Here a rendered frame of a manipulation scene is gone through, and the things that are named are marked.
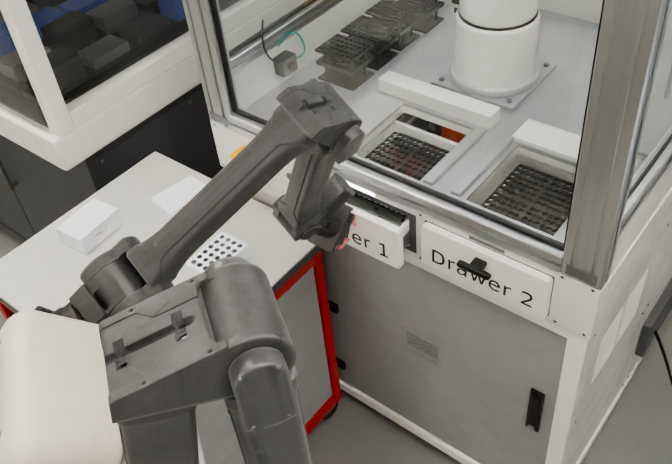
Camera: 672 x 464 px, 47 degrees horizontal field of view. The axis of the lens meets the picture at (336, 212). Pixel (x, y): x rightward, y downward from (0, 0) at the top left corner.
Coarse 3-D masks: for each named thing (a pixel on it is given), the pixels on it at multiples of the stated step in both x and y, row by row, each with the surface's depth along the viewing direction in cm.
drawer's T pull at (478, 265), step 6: (474, 258) 152; (456, 264) 152; (462, 264) 151; (468, 264) 151; (474, 264) 151; (480, 264) 151; (486, 264) 152; (468, 270) 151; (474, 270) 150; (480, 270) 150; (480, 276) 150; (486, 276) 149
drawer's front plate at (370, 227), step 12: (348, 204) 165; (360, 216) 162; (372, 216) 162; (360, 228) 165; (372, 228) 162; (384, 228) 159; (396, 228) 158; (372, 240) 164; (384, 240) 162; (396, 240) 159; (372, 252) 167; (396, 252) 161; (396, 264) 164
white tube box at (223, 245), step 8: (216, 240) 180; (224, 240) 179; (232, 240) 179; (240, 240) 179; (208, 248) 178; (216, 248) 178; (224, 248) 177; (232, 248) 177; (240, 248) 177; (248, 248) 178; (200, 256) 177; (208, 256) 176; (216, 256) 176; (224, 256) 175; (240, 256) 177; (248, 256) 179; (192, 264) 174; (200, 264) 175; (208, 264) 174; (192, 272) 175; (200, 272) 173
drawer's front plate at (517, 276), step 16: (432, 224) 158; (432, 240) 159; (448, 240) 155; (464, 240) 154; (448, 256) 158; (464, 256) 155; (480, 256) 152; (496, 256) 150; (448, 272) 162; (464, 272) 158; (496, 272) 152; (512, 272) 149; (528, 272) 146; (480, 288) 158; (496, 288) 155; (512, 288) 151; (528, 288) 148; (544, 288) 145; (512, 304) 154; (528, 304) 151; (544, 304) 148
